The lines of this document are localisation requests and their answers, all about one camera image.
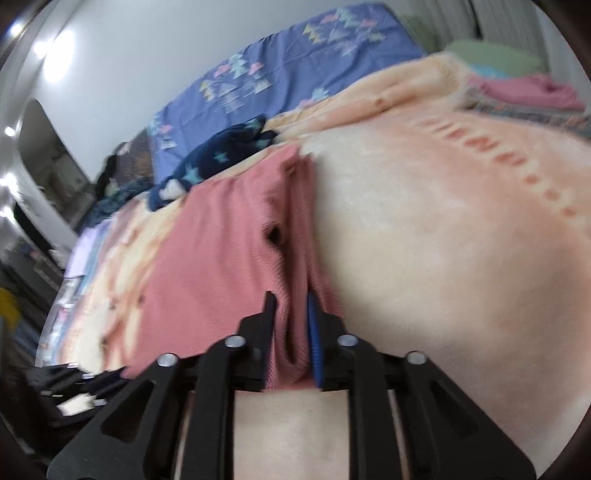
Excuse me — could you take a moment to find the crumpled pink cloth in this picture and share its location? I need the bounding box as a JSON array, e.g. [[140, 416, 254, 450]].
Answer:
[[466, 73, 587, 112]]

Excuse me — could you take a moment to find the yellow object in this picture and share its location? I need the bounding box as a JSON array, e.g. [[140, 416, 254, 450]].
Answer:
[[0, 286, 22, 337]]

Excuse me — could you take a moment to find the green pillow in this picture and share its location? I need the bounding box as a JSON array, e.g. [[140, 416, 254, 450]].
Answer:
[[442, 39, 542, 75]]

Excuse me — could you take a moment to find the white curtain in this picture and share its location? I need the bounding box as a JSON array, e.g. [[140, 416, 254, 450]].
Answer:
[[471, 0, 557, 70]]

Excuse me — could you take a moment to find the navy star print cloth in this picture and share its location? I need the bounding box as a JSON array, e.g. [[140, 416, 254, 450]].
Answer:
[[148, 115, 282, 213]]

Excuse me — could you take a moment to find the cream and orange fleece blanket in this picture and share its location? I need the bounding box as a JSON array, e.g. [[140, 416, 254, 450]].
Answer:
[[41, 51, 591, 480]]

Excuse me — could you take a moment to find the patterned woven cloth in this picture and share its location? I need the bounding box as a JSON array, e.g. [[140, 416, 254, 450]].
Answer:
[[459, 92, 591, 137]]

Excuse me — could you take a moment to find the pink knit garment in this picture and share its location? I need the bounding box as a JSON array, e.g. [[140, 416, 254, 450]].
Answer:
[[122, 143, 345, 393]]

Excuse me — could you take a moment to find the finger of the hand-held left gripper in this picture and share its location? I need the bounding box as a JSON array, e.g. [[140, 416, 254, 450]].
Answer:
[[25, 360, 130, 423]]

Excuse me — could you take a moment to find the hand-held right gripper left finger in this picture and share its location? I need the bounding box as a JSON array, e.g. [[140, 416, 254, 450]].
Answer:
[[46, 291, 279, 480]]

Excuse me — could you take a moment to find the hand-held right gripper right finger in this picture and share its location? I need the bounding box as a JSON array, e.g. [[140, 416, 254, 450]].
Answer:
[[307, 293, 537, 480]]

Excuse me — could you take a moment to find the dark teal fleece cloth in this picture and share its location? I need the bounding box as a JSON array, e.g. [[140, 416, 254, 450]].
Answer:
[[88, 180, 154, 220]]

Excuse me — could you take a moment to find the black cloth bundle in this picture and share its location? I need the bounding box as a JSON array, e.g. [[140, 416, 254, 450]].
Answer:
[[95, 154, 122, 199]]

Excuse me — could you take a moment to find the dark tree print pillow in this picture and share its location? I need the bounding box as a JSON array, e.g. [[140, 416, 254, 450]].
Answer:
[[115, 134, 154, 185]]

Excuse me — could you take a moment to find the lilac printed cloth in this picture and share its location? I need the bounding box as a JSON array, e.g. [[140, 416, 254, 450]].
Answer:
[[64, 217, 114, 280]]

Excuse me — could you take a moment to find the blue patterned pillow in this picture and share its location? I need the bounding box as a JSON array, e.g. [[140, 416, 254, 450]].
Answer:
[[148, 2, 428, 185]]

